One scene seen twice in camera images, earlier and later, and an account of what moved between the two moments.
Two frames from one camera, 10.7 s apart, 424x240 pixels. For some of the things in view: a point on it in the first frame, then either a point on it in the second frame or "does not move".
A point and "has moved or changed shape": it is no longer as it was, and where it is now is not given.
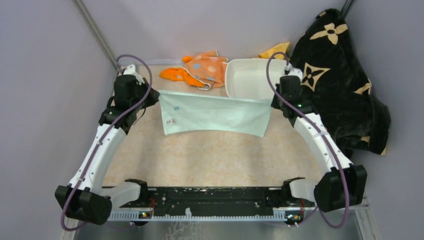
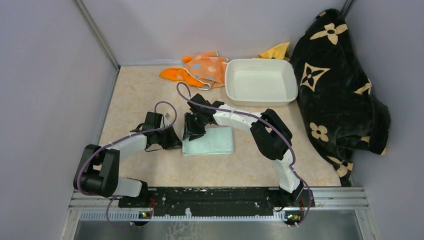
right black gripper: (274, 103) -> (189, 131)
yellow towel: (282, 48) does not move
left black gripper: (153, 98) -> (174, 141)
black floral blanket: (336, 83) does not move
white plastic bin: (247, 78) does not move
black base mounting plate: (216, 201) does not move
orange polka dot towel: (207, 70) does not move
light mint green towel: (183, 111) has moved or changed shape
